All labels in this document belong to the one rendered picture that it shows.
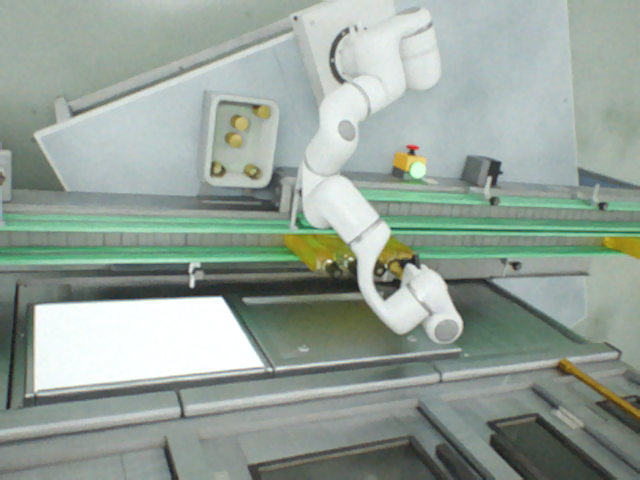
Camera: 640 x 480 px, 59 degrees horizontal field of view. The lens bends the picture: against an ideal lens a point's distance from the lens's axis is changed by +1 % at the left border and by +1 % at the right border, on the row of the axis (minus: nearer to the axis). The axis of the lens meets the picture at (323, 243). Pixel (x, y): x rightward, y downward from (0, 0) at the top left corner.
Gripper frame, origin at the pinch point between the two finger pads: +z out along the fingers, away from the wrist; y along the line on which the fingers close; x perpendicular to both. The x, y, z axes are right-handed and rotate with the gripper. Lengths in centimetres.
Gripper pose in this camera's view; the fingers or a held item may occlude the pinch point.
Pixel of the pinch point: (402, 273)
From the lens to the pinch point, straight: 139.7
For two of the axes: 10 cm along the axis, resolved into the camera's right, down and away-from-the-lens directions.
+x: -9.7, -0.9, -2.2
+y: 1.6, -9.3, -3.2
